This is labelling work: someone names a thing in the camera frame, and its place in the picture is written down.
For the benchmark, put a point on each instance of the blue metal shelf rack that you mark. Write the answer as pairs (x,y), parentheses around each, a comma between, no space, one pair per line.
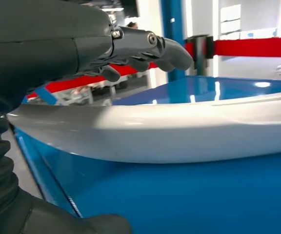
(179,193)

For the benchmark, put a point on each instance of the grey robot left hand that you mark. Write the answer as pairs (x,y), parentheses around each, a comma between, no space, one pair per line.
(33,38)

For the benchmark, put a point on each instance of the red barrier belt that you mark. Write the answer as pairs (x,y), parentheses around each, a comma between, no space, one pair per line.
(76,82)
(253,46)

